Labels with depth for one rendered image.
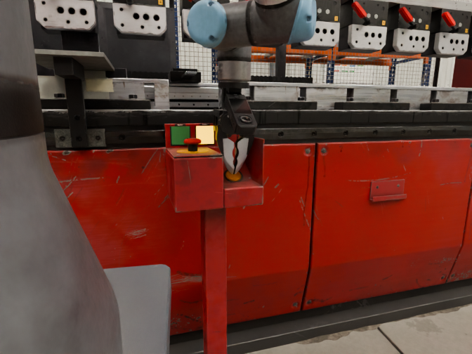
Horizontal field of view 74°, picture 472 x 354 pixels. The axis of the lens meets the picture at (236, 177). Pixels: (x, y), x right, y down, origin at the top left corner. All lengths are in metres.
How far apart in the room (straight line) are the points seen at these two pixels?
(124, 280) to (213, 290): 0.64
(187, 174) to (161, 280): 0.48
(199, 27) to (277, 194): 0.63
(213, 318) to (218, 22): 0.67
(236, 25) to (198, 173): 0.29
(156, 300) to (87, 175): 0.81
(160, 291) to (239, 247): 0.90
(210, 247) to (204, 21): 0.49
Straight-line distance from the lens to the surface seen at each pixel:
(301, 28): 0.57
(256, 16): 0.59
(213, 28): 0.59
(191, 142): 0.70
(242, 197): 0.69
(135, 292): 0.18
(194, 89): 1.33
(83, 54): 0.82
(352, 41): 1.29
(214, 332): 0.89
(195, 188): 0.66
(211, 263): 0.79
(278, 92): 1.15
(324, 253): 1.22
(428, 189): 1.44
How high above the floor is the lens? 0.87
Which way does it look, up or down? 12 degrees down
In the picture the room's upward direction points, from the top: straight up
